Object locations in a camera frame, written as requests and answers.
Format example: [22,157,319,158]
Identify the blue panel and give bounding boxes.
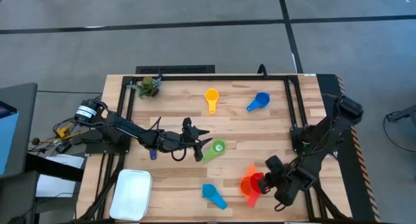
[0,101,20,175]

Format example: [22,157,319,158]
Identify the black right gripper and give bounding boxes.
[259,155,308,206]

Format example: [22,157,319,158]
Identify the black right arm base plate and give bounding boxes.
[289,126,339,153]

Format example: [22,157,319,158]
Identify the royal blue measuring cup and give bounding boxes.
[246,92,271,113]

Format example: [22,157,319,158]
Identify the white plastic basket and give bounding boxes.
[109,168,153,221]

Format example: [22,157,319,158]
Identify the green measuring cup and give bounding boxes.
[201,139,228,164]

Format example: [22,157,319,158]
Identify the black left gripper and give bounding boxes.
[159,118,213,162]

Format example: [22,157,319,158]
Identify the small potted green plant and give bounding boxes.
[128,76,163,99]

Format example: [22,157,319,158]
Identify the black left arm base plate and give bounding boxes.
[84,128,133,155]

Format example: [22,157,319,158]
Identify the orange measuring cup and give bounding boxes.
[239,164,259,199]

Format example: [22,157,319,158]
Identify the black hazard-striped table edge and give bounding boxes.
[317,73,381,223]

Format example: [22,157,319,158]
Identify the yellow measuring cup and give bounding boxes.
[203,88,220,115]

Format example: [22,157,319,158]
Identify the black cable hook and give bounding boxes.
[257,63,269,79]

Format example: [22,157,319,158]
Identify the yellow cable connector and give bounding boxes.
[56,125,71,138]

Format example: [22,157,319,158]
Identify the red measuring cup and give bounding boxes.
[246,171,267,208]

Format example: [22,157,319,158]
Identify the black floor grate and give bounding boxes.
[135,64,216,75]

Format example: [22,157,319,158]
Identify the white papers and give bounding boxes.
[34,153,86,198]

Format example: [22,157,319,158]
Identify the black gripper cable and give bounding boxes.
[274,200,291,213]
[171,145,188,162]

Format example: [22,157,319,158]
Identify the black floor cable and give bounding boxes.
[382,110,416,153]

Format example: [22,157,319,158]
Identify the black bar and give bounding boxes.
[25,153,85,182]

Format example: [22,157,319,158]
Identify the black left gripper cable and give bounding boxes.
[171,145,188,162]

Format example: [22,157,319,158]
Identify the light blue measuring cup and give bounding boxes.
[201,183,228,210]

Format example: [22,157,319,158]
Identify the black cable bundle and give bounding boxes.
[27,117,86,153]

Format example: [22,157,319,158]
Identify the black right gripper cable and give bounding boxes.
[274,200,291,213]

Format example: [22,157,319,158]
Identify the small black device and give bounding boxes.
[55,142,73,155]

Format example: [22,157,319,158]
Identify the black stand foot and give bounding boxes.
[385,103,416,123]

